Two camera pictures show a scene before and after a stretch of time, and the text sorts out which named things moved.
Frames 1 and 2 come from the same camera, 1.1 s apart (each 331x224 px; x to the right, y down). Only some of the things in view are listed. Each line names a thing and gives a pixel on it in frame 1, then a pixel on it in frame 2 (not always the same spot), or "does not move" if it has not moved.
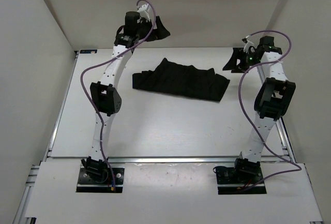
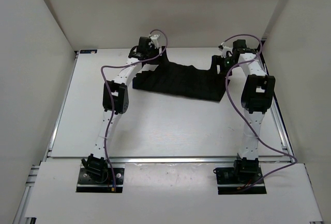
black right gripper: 232,63 → 216,60
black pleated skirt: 174,78 does not move
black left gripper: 159,33 → 164,59
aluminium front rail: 148,160 does not move
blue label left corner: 94,51 does not move
